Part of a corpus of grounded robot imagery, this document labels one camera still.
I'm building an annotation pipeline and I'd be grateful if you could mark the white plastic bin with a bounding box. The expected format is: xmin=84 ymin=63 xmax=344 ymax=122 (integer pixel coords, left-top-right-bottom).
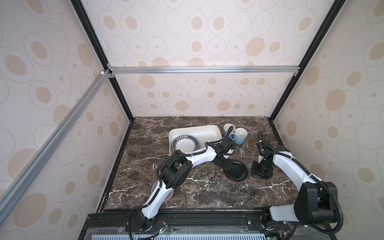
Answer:
xmin=169 ymin=125 xmax=222 ymax=155

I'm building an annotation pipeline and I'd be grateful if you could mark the light blue ceramic mug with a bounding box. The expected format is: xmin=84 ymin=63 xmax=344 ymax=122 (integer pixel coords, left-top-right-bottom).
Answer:
xmin=229 ymin=128 xmax=248 ymax=145

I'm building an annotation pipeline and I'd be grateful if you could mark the black plate orange rim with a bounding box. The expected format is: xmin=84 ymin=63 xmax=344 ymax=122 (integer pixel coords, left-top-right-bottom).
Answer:
xmin=223 ymin=161 xmax=248 ymax=183

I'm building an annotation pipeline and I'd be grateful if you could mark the white plate dark green rim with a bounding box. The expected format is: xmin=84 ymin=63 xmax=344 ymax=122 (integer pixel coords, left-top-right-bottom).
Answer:
xmin=171 ymin=135 xmax=200 ymax=153

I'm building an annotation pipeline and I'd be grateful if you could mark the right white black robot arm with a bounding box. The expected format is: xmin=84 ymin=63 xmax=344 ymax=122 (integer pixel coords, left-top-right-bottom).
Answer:
xmin=251 ymin=132 xmax=344 ymax=234

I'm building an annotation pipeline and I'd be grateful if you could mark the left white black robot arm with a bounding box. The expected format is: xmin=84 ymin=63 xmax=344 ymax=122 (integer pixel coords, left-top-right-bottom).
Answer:
xmin=129 ymin=127 xmax=235 ymax=231

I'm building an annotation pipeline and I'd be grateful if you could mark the purple ceramic mug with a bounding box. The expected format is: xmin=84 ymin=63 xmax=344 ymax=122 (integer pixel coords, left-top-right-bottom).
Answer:
xmin=222 ymin=123 xmax=236 ymax=137

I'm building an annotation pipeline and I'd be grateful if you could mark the purple bowl red rim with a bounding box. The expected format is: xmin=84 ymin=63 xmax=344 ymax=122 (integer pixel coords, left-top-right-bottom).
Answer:
xmin=151 ymin=182 xmax=174 ymax=204

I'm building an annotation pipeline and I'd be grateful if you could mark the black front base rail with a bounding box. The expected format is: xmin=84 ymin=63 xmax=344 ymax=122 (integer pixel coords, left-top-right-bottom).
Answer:
xmin=78 ymin=209 xmax=337 ymax=240

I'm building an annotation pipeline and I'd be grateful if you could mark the horizontal aluminium frame bar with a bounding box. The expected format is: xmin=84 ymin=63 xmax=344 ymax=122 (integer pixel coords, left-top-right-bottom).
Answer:
xmin=103 ymin=65 xmax=300 ymax=76

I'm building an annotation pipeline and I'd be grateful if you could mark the left slanted aluminium frame bar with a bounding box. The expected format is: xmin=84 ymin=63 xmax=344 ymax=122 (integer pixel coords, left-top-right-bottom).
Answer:
xmin=1 ymin=69 xmax=112 ymax=225

